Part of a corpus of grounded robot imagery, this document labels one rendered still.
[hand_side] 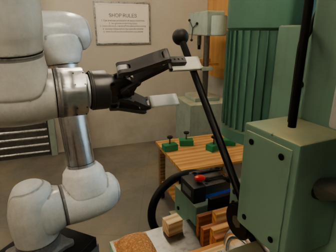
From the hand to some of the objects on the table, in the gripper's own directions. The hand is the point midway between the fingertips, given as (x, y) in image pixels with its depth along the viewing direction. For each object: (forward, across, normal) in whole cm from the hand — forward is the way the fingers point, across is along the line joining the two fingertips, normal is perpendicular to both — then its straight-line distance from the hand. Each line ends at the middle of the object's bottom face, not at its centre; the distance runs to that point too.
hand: (183, 83), depth 63 cm
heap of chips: (-12, -27, -30) cm, 42 cm away
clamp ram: (+13, -30, -27) cm, 42 cm away
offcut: (-1, -30, -27) cm, 40 cm away
